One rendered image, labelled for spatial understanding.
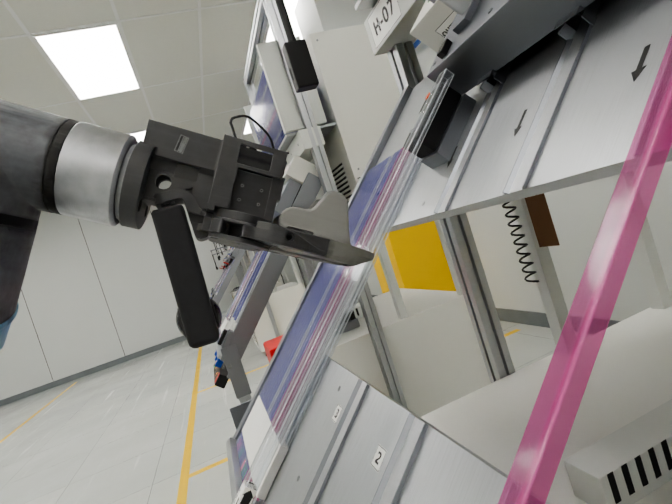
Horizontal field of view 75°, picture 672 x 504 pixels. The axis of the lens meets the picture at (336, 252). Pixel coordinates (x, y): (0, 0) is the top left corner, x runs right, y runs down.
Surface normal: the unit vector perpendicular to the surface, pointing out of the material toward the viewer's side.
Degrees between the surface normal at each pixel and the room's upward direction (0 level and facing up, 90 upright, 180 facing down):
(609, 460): 0
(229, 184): 90
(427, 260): 90
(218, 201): 90
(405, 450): 45
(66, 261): 90
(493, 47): 135
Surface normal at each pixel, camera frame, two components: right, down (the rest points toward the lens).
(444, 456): -0.86, -0.46
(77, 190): 0.15, 0.41
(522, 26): -0.43, 0.89
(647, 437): -0.31, -0.95
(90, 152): 0.30, -0.24
